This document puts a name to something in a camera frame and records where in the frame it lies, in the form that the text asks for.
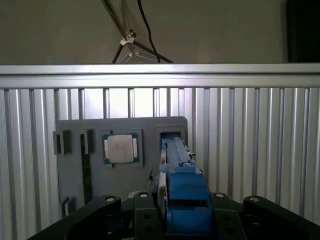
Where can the grey parts rack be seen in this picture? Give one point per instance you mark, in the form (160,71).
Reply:
(150,140)

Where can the hard disk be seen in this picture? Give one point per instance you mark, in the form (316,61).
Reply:
(186,190)

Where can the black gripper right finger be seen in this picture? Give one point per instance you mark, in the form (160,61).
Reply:
(225,217)

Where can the silver CPU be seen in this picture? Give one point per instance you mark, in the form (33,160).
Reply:
(120,148)

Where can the black metal post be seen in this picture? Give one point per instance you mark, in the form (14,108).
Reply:
(305,30)

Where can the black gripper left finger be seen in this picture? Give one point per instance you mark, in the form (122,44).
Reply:
(145,217)

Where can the silver tripod legs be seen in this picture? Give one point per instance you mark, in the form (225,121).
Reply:
(127,37)

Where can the green RAM stick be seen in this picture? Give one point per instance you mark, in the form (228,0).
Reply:
(86,175)

